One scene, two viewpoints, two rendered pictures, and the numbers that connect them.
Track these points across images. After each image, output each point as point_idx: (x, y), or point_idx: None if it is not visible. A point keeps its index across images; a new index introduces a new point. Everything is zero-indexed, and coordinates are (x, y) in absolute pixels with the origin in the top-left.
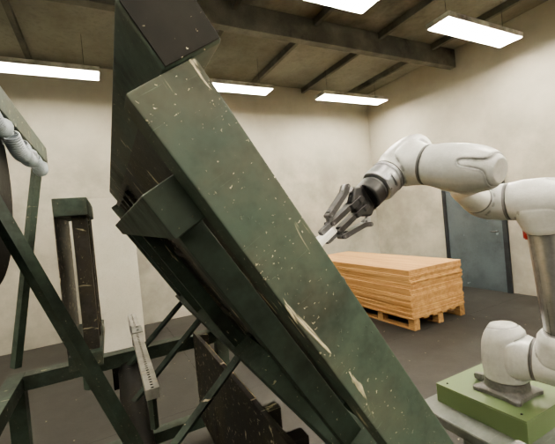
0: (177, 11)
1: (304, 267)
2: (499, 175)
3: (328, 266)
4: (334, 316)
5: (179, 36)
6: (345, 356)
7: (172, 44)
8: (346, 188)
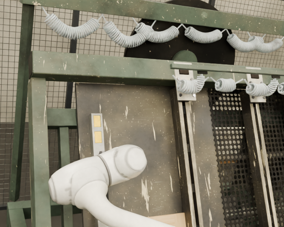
0: (30, 62)
1: (31, 159)
2: (51, 194)
3: (33, 165)
4: (32, 184)
5: (29, 70)
6: (31, 201)
7: (29, 73)
8: (99, 153)
